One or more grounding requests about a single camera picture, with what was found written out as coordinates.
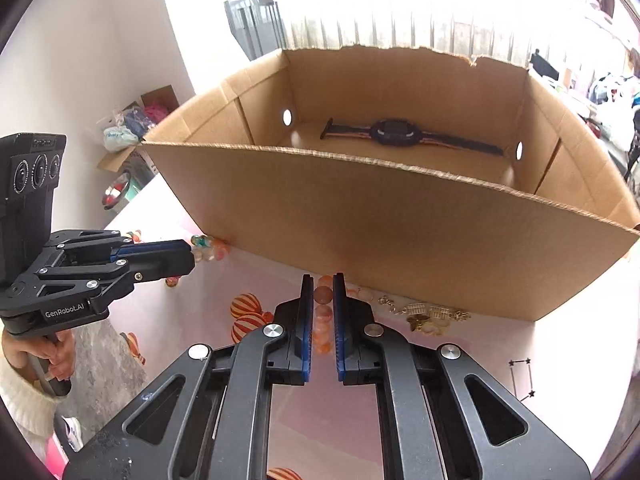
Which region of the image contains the orange bead bracelet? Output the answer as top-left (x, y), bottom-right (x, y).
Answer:
top-left (311, 284), bottom-right (375, 358)

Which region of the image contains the black-faced wristwatch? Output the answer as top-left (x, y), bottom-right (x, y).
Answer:
top-left (320, 117), bottom-right (505, 159)

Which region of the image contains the blue and white plastic bag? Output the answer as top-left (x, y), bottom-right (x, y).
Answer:
top-left (102, 125), bottom-right (140, 153)

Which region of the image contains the metal bowl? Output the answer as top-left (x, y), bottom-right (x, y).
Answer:
top-left (101, 172), bottom-right (133, 209)

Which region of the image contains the pink printed table cover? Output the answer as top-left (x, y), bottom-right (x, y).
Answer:
top-left (102, 175), bottom-right (621, 480)

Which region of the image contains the small open cardboard carton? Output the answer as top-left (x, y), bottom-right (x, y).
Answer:
top-left (97, 85), bottom-right (182, 173)

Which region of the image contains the person's left hand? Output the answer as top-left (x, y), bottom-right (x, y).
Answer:
top-left (1, 330), bottom-right (77, 383)

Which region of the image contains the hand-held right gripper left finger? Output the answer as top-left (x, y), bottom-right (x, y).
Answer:
top-left (85, 274), bottom-right (316, 480)

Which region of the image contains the large cardboard box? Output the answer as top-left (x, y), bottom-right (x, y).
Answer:
top-left (140, 46), bottom-right (640, 322)

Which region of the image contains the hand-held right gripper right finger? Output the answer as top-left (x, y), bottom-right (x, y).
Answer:
top-left (332, 273), bottom-right (568, 480)

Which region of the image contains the person's left forearm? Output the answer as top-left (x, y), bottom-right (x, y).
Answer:
top-left (0, 355), bottom-right (57, 443)

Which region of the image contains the metal balcony railing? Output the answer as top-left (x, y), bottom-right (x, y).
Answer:
top-left (280, 7), bottom-right (531, 68)

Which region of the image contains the gold ring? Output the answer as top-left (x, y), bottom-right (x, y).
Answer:
top-left (419, 318), bottom-right (452, 337)

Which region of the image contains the multicolour bead bracelet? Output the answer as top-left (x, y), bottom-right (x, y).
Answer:
top-left (190, 233), bottom-right (232, 265)

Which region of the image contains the dark grey cabinet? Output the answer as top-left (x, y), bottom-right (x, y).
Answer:
top-left (222, 0), bottom-right (290, 61)

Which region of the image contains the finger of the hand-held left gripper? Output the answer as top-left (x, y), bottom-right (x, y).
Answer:
top-left (42, 229), bottom-right (195, 267)
top-left (11, 254), bottom-right (197, 312)

